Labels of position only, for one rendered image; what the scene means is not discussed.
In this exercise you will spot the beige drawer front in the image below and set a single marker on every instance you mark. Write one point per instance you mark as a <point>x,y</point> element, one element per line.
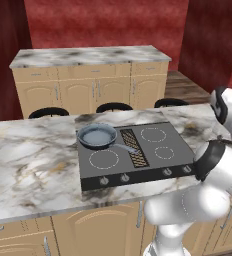
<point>21,228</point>

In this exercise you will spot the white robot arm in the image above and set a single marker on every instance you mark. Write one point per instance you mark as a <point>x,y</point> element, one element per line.
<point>201,200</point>

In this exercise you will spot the black round stool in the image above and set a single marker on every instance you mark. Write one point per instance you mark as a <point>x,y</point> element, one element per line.
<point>114,107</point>
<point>170,102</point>
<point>48,112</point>

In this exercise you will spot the black hob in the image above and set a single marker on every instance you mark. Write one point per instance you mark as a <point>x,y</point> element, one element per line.
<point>161,163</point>

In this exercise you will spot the silver hob knob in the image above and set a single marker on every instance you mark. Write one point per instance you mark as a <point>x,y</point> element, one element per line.
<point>124,178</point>
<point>104,181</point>
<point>167,172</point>
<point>187,169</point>

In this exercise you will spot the beige cupboard door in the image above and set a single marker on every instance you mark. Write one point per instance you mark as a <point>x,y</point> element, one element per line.
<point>18,248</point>
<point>228,236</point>
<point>98,233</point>
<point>148,236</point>

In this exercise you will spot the blue-grey frying pan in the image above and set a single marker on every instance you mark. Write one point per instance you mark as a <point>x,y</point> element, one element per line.
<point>96,136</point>

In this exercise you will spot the beige marble-topped cupboard run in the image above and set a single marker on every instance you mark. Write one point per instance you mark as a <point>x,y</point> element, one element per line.
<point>88,83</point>

